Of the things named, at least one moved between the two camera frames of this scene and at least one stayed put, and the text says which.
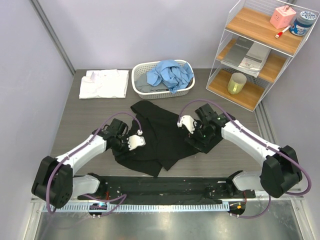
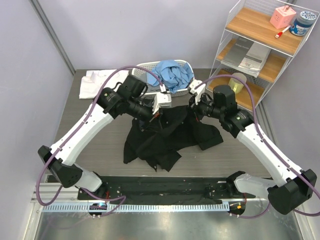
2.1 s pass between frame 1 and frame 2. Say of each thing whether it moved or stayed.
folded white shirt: stayed
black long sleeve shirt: moved
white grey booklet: stayed
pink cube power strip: stayed
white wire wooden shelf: stayed
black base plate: stayed
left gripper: moved
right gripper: moved
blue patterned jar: stayed
